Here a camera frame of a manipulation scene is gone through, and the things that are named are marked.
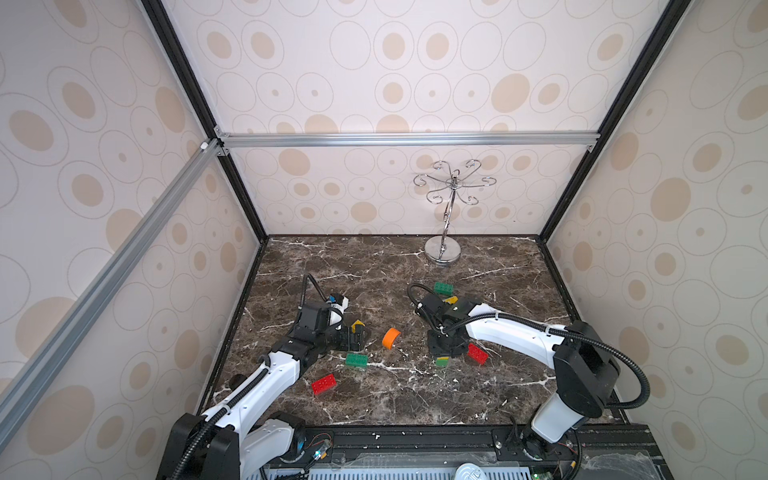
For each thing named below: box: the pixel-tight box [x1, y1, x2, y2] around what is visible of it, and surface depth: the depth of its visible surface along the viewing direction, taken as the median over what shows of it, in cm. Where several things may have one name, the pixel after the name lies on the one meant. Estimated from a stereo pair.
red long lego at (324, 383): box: [312, 374, 337, 395], surface depth 85 cm
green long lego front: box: [345, 353, 369, 369], surface depth 89 cm
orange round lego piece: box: [382, 327, 401, 350], surface depth 92 cm
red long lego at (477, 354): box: [467, 342, 489, 365], surface depth 89 cm
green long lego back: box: [434, 282, 454, 296], surface depth 105 cm
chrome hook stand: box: [413, 159, 497, 265], surface depth 96 cm
